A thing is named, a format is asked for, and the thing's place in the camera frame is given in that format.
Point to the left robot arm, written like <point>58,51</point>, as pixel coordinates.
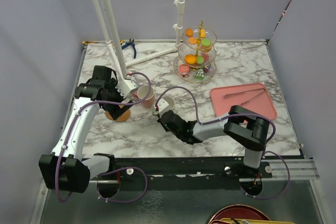
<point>86,104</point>

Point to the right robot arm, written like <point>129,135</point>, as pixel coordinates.
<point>246,127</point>

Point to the toy brown chip cookie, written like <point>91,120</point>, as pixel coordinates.
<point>189,32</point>

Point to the pink mug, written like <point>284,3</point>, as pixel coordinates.
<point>145,92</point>

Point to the toy green macaron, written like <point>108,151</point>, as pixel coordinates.
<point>199,60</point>
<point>206,42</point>

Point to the pink-handled metal tongs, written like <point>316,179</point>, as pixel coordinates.
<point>243,97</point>

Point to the pink serving tray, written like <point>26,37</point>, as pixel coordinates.
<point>262,105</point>

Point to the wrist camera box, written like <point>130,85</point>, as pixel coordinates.
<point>162,107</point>
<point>126,87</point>

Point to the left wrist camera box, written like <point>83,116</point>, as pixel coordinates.
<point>126,87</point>

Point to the toy bread bun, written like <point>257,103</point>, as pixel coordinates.
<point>206,49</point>

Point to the toy purple cake slice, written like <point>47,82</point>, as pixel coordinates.
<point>206,69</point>

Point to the toy orange egg tart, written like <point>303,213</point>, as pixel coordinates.
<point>190,59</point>

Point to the white pvc pipe frame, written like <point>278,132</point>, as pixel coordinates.
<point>139,19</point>

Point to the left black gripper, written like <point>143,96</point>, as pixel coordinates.
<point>115,110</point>

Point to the aluminium rail base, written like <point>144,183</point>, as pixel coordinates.
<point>183,171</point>

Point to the toy green cake slice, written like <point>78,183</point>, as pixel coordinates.
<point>200,74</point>

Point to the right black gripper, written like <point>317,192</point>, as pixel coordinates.
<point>164,127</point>

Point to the toy orange round cookie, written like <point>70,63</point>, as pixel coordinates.
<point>192,41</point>

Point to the toy yellow cracker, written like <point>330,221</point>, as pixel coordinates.
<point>203,33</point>

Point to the yellow-handled tool at wall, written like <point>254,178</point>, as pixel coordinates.
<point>92,42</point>

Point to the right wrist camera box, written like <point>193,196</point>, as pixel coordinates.
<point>162,107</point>

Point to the three-tier glass dessert stand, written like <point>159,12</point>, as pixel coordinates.
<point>184,48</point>

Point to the red round tray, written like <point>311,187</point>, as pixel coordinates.
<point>239,211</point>

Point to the green mug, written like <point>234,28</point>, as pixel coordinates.
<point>171,102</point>

